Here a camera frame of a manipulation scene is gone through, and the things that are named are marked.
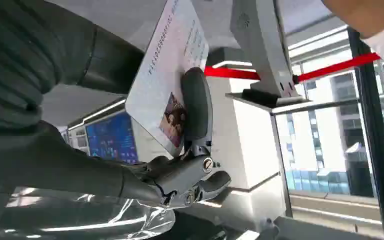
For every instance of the grey device stand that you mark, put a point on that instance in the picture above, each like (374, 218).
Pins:
(261, 43)

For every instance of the blue display screen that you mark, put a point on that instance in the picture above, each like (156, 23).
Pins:
(112, 139)

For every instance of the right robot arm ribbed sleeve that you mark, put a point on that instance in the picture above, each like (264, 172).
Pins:
(10, 59)

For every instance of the clear plastic film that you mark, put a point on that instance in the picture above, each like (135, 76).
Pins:
(79, 218)

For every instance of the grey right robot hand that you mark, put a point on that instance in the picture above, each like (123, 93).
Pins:
(62, 169)

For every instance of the white pillar cabinet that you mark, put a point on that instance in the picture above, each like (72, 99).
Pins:
(248, 149)

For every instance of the black window frame post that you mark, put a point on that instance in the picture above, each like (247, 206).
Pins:
(374, 132)

